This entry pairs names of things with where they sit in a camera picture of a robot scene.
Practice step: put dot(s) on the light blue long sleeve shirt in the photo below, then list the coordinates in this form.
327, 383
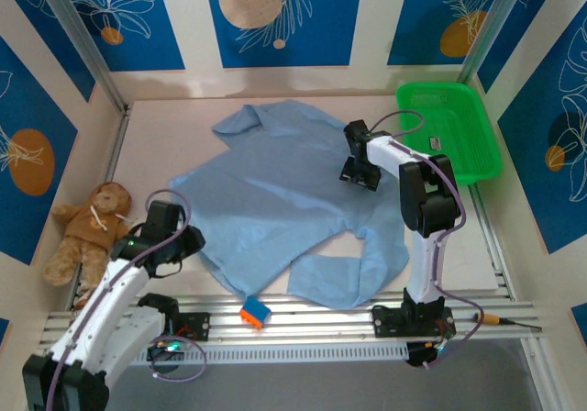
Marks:
275, 191

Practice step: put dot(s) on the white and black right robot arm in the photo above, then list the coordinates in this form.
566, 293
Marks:
428, 200

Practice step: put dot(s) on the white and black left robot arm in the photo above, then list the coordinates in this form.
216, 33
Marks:
105, 319

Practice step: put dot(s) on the brown teddy bear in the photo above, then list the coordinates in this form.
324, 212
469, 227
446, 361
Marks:
96, 227

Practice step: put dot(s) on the blue and orange block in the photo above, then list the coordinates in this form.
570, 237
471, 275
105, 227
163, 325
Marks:
256, 312

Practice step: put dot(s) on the black controller board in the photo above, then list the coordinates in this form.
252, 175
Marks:
419, 353
167, 349

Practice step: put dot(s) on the green plastic basket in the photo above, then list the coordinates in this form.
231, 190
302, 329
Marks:
472, 154

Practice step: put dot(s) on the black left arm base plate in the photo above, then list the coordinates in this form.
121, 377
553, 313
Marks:
197, 326

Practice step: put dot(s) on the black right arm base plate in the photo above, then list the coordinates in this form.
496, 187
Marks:
390, 321

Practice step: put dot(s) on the aluminium rail frame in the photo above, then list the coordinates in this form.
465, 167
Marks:
321, 321

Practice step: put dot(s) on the aluminium corner post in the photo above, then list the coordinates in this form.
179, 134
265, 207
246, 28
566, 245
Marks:
87, 48
490, 21

